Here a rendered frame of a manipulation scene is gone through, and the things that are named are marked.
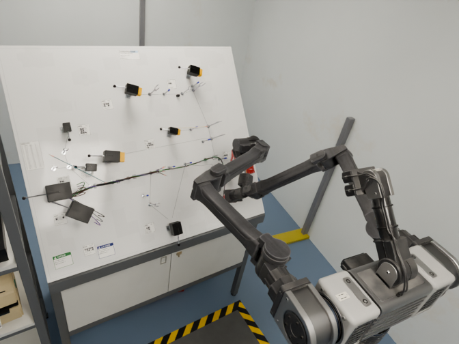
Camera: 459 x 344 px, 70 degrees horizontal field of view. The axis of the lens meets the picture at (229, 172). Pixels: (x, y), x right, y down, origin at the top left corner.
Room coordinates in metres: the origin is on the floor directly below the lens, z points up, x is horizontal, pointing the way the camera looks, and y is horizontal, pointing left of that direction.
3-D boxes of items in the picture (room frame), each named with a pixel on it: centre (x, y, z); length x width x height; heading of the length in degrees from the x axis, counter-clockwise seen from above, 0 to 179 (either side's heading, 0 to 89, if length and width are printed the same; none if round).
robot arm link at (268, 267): (0.65, -0.18, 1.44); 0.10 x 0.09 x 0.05; 32
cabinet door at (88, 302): (1.04, 0.44, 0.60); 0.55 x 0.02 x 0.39; 128
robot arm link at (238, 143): (1.32, -0.07, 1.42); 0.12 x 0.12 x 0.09; 38
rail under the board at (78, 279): (1.19, 0.21, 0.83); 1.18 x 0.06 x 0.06; 128
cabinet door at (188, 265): (1.38, 0.01, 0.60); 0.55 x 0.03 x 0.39; 128
